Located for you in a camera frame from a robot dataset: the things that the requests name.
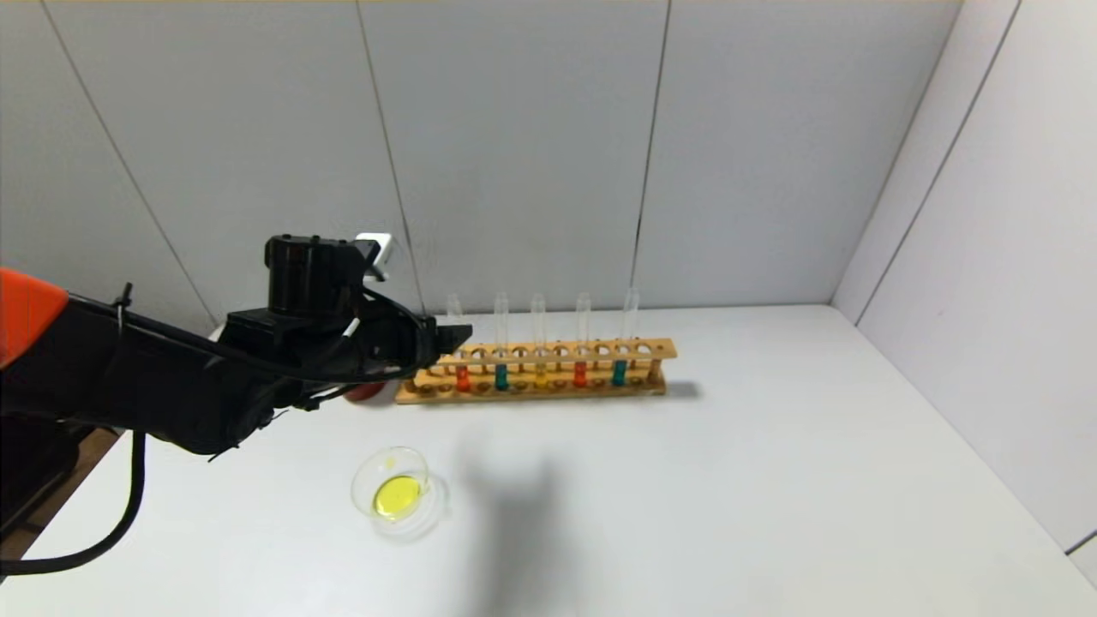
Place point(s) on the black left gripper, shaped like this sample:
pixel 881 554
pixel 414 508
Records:
pixel 426 341

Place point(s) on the red pigment test tube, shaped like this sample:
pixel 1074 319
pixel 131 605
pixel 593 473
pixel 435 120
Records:
pixel 463 380
pixel 580 374

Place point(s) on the orange and black left arm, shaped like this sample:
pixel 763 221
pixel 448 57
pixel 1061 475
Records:
pixel 171 377

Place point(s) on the teal pigment test tube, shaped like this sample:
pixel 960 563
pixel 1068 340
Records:
pixel 501 378
pixel 619 373

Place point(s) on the yellow pigment test tube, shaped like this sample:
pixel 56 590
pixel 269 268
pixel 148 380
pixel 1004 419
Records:
pixel 541 377

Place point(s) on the wooden test tube rack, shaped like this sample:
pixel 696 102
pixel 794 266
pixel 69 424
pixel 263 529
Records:
pixel 557 362

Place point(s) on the dark red cup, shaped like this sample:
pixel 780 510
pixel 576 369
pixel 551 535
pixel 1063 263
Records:
pixel 367 392

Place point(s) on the clear glass beaker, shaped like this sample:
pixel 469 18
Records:
pixel 398 497

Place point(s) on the black chair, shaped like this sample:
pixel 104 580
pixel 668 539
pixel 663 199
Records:
pixel 34 471

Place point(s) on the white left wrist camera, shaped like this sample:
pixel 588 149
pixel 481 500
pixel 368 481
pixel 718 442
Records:
pixel 379 248

